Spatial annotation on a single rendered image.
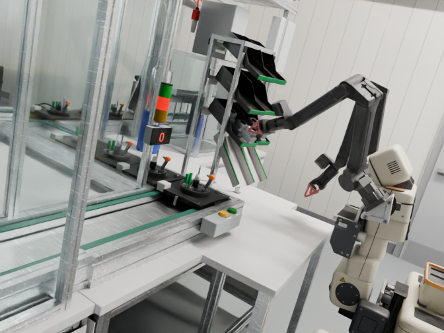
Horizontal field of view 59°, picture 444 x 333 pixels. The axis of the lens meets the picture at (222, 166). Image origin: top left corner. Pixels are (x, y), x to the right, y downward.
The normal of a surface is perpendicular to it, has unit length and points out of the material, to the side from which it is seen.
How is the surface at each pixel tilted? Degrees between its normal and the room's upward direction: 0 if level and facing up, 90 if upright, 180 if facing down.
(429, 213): 90
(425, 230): 90
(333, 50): 90
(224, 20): 90
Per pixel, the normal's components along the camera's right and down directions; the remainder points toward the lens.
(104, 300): 0.23, -0.94
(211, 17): -0.51, 0.10
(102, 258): 0.83, 0.33
